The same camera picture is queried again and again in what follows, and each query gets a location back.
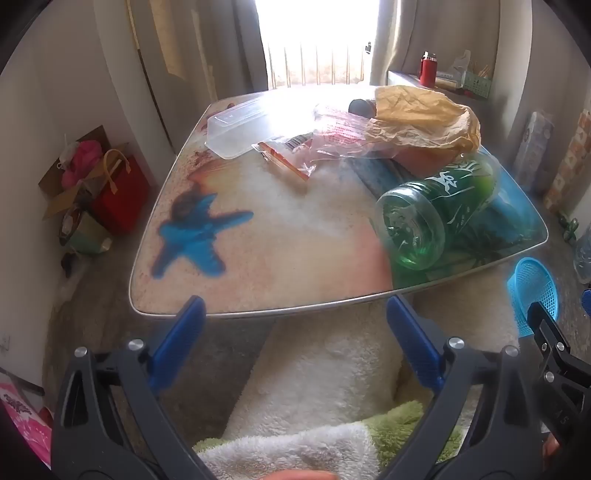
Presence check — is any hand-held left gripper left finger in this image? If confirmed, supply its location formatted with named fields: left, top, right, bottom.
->
left=51, top=295, right=218, bottom=480

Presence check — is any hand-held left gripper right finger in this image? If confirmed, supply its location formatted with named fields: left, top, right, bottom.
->
left=383, top=294, right=543, bottom=480

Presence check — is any blue mesh waste basket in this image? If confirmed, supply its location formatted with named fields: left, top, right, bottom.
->
left=507, top=257, right=560, bottom=337

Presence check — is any green plastic bottle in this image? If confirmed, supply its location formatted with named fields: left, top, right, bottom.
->
left=375, top=154, right=502, bottom=271

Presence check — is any orange-striped clear packet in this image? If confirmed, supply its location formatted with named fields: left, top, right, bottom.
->
left=252, top=134, right=324, bottom=184

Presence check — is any clear plastic food container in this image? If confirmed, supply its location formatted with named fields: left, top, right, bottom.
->
left=204, top=97, right=287, bottom=160

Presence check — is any clear red-print plastic bag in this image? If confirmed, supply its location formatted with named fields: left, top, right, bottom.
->
left=311, top=104, right=402, bottom=162

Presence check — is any brown paper bag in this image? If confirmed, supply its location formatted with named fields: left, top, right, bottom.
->
left=367, top=84, right=482, bottom=155

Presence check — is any large blue water jug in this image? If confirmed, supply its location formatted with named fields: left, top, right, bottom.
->
left=573, top=228, right=591, bottom=283

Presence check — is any white fluffy rug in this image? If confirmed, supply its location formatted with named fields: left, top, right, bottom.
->
left=222, top=300, right=520, bottom=446

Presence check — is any pale green paper bag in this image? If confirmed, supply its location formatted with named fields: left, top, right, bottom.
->
left=60, top=210, right=114, bottom=256

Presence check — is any red gift bag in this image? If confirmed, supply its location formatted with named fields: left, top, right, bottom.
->
left=90, top=150, right=151, bottom=236

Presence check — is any person's green white fluffy clothing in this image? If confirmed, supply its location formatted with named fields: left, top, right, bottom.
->
left=191, top=401, right=462, bottom=480

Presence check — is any toilet paper pack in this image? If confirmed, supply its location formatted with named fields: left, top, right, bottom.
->
left=515, top=111, right=555, bottom=195

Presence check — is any pink printed bag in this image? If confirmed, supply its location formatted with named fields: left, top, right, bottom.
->
left=0, top=381, right=54, bottom=468

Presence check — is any brown cardboard box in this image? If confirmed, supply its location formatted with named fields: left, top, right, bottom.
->
left=38, top=124, right=130, bottom=221

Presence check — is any pink soft bundle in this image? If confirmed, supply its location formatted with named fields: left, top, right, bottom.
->
left=60, top=141, right=103, bottom=188

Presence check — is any green plastic storage basket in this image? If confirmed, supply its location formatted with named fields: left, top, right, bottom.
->
left=462, top=69, right=492, bottom=99

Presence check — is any stack of books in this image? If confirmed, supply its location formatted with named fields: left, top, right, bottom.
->
left=434, top=71, right=465, bottom=92

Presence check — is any grey low cabinet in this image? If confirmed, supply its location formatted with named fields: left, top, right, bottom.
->
left=385, top=70, right=491, bottom=116

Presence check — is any red thermos flask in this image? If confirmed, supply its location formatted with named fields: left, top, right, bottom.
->
left=419, top=52, right=438, bottom=88

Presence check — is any window railing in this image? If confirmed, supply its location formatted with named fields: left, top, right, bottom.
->
left=268, top=41, right=370, bottom=88

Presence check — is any beige curtain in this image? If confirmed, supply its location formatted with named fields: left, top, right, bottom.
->
left=369, top=0, right=502, bottom=86
left=129, top=0, right=271, bottom=93

